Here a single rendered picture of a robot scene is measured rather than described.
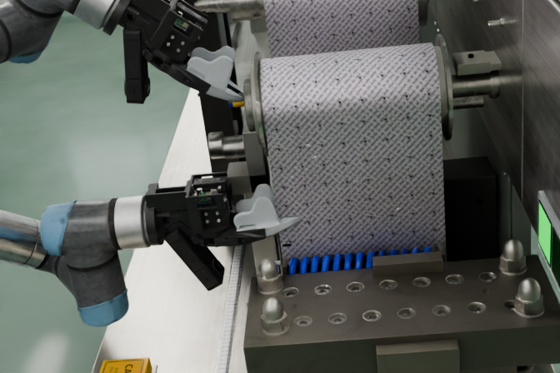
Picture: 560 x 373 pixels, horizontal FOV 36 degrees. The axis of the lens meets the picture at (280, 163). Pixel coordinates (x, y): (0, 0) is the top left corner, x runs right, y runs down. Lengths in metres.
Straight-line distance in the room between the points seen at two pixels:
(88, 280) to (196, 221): 0.19
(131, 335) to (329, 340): 0.41
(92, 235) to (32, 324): 1.96
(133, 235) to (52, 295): 2.10
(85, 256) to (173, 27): 0.34
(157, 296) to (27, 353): 1.61
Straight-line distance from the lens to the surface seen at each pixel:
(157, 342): 1.37
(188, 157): 1.95
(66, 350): 3.00
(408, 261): 1.20
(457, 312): 1.14
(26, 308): 3.28
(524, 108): 1.07
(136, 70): 1.23
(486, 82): 1.22
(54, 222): 1.25
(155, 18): 1.20
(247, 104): 1.19
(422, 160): 1.20
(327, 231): 1.24
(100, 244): 1.25
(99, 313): 1.31
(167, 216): 1.23
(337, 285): 1.20
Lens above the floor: 1.69
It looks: 25 degrees down
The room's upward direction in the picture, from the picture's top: 7 degrees counter-clockwise
